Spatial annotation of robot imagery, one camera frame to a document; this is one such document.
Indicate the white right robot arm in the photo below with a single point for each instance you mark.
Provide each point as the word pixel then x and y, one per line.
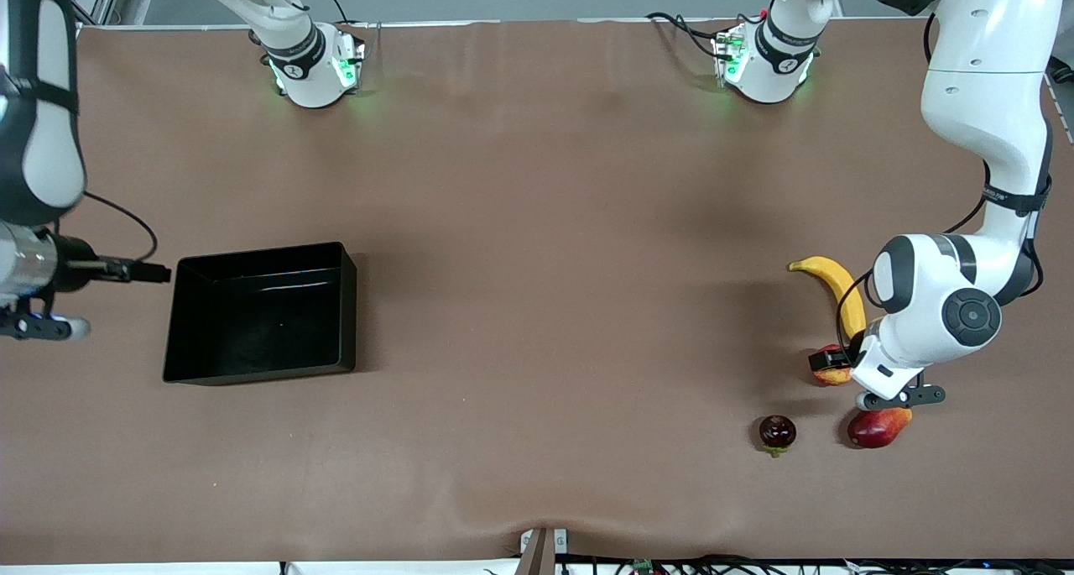
pixel 42 138

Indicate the black plastic box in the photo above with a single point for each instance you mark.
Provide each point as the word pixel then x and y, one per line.
pixel 260 323

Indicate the brown table cover mat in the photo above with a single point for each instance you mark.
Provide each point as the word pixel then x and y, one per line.
pixel 537 222

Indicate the yellow banana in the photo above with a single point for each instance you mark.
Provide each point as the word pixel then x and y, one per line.
pixel 835 277

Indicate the dark purple mangosteen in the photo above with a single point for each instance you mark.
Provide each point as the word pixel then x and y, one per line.
pixel 778 431

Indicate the red yellow mango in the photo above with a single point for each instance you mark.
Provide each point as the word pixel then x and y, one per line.
pixel 877 428

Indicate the red yellow apple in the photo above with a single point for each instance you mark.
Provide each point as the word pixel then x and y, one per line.
pixel 832 378

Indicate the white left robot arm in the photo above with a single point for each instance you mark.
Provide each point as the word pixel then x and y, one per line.
pixel 982 80

